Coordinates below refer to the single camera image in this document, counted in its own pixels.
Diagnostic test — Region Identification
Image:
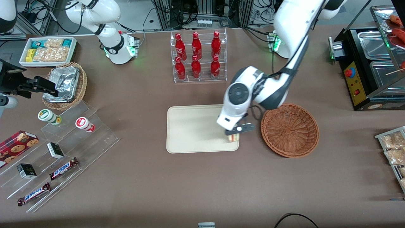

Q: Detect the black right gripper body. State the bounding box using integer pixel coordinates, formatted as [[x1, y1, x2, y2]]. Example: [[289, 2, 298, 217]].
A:
[[0, 60, 32, 98]]

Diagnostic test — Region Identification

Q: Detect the cream plastic serving tray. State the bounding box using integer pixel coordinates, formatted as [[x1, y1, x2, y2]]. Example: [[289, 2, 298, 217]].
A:
[[166, 104, 240, 154]]

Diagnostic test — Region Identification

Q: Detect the light woven wicker basket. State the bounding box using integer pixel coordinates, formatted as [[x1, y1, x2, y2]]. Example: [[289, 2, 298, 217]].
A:
[[42, 62, 88, 111]]

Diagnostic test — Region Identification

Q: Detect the brown woven wicker basket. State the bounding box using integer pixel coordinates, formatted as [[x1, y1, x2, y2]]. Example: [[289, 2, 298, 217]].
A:
[[261, 103, 320, 158]]

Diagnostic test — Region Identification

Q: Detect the silver foil packet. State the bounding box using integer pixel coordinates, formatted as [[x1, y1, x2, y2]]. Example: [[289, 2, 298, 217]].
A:
[[43, 66, 80, 103]]

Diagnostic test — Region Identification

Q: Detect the white rectangular snack bin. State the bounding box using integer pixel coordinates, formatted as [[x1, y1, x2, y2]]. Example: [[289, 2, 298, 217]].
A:
[[19, 36, 78, 67]]

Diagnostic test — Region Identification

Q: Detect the clear bag of puffed snacks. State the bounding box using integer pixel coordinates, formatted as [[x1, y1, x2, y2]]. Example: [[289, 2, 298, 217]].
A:
[[44, 38, 65, 48], [33, 47, 71, 63]]

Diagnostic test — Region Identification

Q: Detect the green lidded white cup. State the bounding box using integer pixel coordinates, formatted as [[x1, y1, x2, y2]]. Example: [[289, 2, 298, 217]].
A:
[[37, 109, 62, 126]]

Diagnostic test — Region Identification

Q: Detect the clear acrylic bottle rack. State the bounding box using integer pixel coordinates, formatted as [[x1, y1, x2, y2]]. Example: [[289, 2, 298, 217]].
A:
[[170, 28, 228, 84]]

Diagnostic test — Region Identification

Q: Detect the red cola bottle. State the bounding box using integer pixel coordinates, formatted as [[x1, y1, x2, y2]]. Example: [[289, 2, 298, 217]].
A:
[[191, 55, 202, 79], [175, 33, 187, 61], [211, 31, 221, 58], [175, 56, 186, 80], [191, 32, 203, 60], [210, 55, 221, 80]]

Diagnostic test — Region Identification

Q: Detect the red lidded white cup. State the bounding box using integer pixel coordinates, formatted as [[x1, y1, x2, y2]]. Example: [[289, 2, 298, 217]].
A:
[[75, 117, 96, 133]]

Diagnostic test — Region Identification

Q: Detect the small black box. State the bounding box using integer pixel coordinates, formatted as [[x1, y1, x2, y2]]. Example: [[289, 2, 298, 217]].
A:
[[16, 163, 37, 179], [47, 142, 65, 159]]

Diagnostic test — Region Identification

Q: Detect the red cookie box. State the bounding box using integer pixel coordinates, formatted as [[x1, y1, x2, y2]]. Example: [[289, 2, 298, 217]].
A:
[[0, 130, 40, 169]]

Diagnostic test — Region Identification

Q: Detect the clear acrylic stepped display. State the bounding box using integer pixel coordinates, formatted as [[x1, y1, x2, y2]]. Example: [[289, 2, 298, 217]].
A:
[[0, 101, 120, 213]]

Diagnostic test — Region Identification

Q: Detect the Snickers chocolate bar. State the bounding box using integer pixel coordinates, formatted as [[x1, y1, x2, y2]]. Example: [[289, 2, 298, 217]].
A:
[[49, 157, 79, 181], [17, 182, 51, 207]]

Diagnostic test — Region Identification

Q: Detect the black hot food warmer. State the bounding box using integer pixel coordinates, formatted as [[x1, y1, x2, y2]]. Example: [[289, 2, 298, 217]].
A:
[[328, 5, 405, 111]]

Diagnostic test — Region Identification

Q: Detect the steel warmer pan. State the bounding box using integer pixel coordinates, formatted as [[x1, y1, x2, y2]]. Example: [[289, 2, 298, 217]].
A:
[[369, 60, 405, 89], [357, 31, 393, 60]]

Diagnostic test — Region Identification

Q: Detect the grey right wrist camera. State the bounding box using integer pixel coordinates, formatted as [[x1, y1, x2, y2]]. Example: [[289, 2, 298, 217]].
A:
[[0, 95, 18, 118]]

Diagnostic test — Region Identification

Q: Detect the black cable loop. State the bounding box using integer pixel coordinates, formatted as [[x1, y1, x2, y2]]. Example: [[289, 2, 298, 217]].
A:
[[273, 213, 319, 228]]

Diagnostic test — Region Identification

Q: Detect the aluminium frame rack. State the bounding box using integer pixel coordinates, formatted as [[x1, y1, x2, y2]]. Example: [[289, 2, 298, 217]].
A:
[[151, 0, 274, 31]]

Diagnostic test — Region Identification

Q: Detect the grey wire snack rack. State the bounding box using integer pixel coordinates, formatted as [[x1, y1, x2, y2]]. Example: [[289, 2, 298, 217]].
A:
[[375, 126, 405, 194]]

